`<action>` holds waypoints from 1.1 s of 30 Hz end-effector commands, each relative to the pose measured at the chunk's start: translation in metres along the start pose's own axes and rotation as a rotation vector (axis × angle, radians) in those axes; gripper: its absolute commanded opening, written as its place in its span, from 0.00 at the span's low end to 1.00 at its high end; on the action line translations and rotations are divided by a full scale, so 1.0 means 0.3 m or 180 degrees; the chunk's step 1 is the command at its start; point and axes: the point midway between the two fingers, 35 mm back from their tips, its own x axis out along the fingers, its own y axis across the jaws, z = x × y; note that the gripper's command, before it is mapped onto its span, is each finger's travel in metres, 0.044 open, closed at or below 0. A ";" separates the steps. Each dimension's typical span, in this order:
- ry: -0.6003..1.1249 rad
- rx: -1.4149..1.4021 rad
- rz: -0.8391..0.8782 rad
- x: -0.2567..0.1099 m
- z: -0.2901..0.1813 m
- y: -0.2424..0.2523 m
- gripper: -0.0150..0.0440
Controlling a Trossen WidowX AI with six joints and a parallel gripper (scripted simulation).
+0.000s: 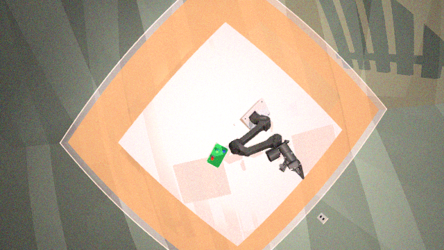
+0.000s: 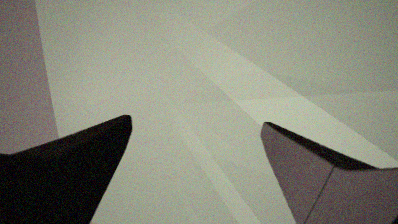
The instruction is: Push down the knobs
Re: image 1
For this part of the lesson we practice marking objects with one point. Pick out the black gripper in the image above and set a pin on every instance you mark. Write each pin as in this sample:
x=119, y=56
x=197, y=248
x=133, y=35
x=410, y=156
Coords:
x=294, y=164

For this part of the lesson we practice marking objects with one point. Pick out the green circuit board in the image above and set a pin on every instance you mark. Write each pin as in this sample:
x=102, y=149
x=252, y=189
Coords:
x=217, y=155

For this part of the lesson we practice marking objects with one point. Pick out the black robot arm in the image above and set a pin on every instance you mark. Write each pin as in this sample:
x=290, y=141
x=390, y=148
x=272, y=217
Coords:
x=277, y=147

